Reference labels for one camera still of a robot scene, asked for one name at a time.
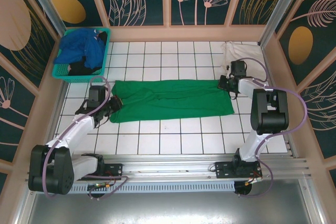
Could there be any green t-shirt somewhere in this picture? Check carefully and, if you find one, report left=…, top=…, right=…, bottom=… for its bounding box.
left=109, top=79, right=235, bottom=124

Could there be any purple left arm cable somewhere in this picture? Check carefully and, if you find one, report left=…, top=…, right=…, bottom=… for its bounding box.
left=41, top=76, right=129, bottom=201

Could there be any blue t-shirt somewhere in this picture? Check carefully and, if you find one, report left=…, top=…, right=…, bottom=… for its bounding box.
left=54, top=27, right=106, bottom=69

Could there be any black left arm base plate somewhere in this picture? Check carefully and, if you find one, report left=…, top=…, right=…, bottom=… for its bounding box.
left=75, top=163, right=124, bottom=182

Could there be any small circuit board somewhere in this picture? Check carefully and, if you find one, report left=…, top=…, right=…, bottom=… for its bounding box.
left=88, top=182, right=111, bottom=190

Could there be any aluminium corner post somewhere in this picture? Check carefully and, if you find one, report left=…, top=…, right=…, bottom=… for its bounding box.
left=258, top=0, right=301, bottom=47
left=20, top=0, right=68, bottom=36

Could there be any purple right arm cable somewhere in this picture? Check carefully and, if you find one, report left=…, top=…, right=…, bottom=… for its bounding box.
left=230, top=57, right=308, bottom=199

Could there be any teal plastic basket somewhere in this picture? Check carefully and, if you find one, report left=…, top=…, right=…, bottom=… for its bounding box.
left=51, top=27, right=112, bottom=82

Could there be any cream folded t-shirt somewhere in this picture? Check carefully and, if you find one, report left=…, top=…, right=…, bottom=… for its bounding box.
left=220, top=40, right=267, bottom=79

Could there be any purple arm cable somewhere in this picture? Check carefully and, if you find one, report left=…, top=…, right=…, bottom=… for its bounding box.
left=230, top=57, right=308, bottom=199
left=41, top=76, right=129, bottom=201

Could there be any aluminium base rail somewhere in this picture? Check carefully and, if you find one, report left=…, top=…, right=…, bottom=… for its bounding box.
left=25, top=154, right=313, bottom=183

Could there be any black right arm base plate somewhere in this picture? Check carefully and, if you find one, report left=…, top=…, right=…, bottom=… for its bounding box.
left=214, top=161, right=263, bottom=180

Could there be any perforated metal cable tray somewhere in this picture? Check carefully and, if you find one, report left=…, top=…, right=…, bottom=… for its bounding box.
left=36, top=181, right=236, bottom=194

